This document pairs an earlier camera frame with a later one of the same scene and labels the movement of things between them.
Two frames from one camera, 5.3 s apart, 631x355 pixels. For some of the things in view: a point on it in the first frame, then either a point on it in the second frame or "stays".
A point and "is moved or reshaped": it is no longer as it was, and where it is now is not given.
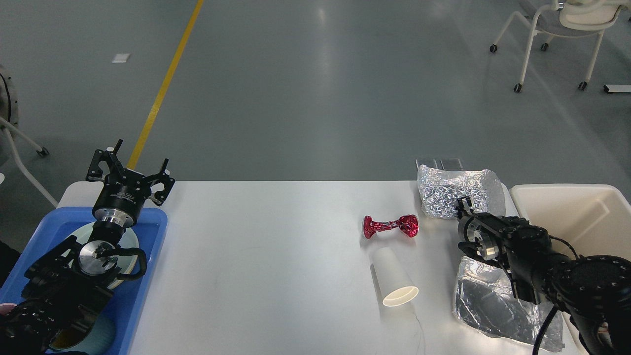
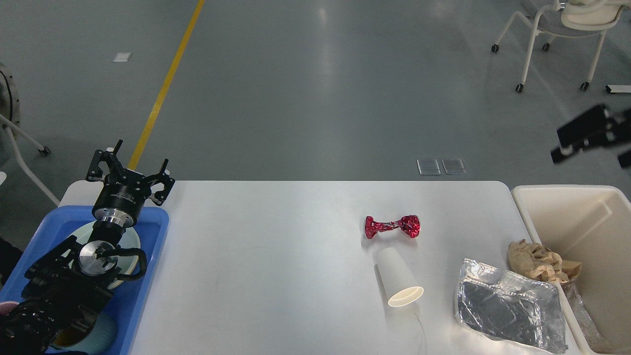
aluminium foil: [440, 190] is moved or reshaped
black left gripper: [124, 192] stays
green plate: [128, 240] stays
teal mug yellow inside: [94, 335] stays
